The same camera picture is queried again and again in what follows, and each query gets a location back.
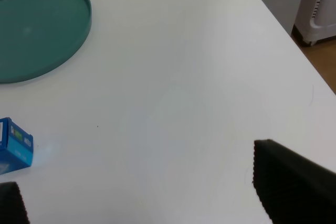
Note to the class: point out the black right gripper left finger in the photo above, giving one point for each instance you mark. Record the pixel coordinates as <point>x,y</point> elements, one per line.
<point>12,206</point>

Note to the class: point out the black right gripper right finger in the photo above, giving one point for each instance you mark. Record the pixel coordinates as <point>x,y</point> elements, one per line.
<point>290,187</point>

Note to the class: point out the blue Darlie toothpaste box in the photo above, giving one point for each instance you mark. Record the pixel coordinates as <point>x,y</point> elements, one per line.
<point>17,147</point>

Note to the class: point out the white plastic appliance on wheels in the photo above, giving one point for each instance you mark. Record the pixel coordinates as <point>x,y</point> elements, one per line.
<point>316,20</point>

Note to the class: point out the green round plastic plate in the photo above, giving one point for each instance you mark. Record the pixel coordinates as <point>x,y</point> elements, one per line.
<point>38,36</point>

